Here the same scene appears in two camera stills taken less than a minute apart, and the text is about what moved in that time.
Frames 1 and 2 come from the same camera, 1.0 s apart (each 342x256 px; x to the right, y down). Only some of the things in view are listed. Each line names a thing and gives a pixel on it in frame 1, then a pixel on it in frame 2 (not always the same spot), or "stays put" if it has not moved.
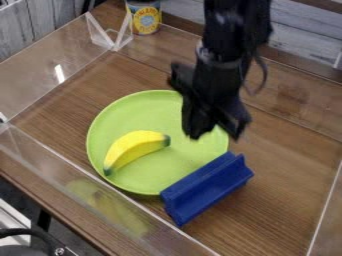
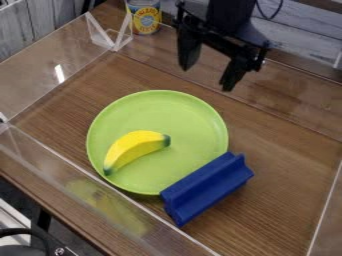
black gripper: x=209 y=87 → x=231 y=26
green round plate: x=154 y=170 stays put
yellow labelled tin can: x=146 y=15 stays put
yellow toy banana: x=135 y=144 stays put
